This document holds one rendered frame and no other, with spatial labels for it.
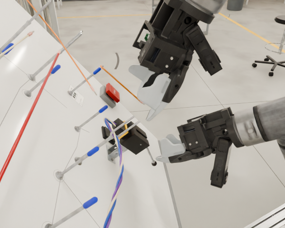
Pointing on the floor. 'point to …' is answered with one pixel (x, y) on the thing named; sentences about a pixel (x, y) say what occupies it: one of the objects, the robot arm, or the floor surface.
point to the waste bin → (235, 5)
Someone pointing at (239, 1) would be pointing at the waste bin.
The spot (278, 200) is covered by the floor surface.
